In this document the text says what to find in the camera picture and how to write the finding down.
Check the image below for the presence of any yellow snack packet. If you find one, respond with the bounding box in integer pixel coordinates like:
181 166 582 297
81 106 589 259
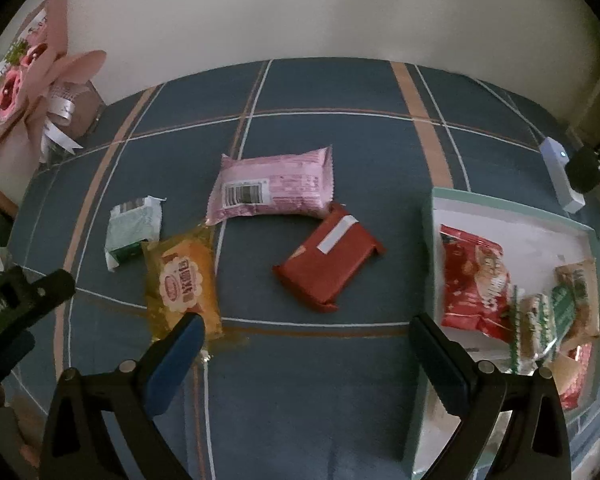
141 232 251 361

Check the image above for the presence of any white tray with teal rim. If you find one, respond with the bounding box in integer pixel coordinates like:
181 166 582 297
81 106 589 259
402 186 598 478

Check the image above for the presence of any black power adapter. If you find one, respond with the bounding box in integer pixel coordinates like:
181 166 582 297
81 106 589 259
566 144 600 193

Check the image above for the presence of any beige snack packet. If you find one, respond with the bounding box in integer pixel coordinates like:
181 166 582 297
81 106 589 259
554 259 600 351

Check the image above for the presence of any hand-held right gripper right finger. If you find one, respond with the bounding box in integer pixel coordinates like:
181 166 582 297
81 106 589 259
409 312 573 480

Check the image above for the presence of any pale green snack packet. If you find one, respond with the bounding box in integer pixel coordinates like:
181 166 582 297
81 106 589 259
103 195 167 273

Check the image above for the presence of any brown cardboard box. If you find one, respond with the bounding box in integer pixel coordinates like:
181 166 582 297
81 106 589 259
55 80 106 141

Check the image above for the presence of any blue plaid bedsheet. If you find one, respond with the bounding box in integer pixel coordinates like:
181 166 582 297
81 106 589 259
2 57 600 480

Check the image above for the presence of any dark red wrapped snack packet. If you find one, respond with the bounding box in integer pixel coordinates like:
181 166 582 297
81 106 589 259
272 201 386 314

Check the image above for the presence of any pink flower bouquet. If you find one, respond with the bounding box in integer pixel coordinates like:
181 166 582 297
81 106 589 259
0 0 106 161

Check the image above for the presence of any green striped clear snack packet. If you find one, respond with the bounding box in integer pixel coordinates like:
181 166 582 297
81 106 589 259
504 285 561 363

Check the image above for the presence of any white power strip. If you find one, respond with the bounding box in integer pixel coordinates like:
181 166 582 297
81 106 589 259
539 136 586 213

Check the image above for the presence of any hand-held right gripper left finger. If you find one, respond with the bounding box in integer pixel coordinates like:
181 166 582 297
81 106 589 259
39 312 206 480

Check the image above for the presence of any flat red snack packet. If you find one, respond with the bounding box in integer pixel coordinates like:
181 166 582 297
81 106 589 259
560 342 593 411

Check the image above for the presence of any pink snack packet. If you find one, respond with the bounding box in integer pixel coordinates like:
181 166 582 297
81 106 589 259
206 145 335 226

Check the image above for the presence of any red printed snack bag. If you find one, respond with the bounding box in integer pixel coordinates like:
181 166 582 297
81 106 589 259
439 224 513 343

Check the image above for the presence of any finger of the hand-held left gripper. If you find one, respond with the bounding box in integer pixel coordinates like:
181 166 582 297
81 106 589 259
0 267 77 333

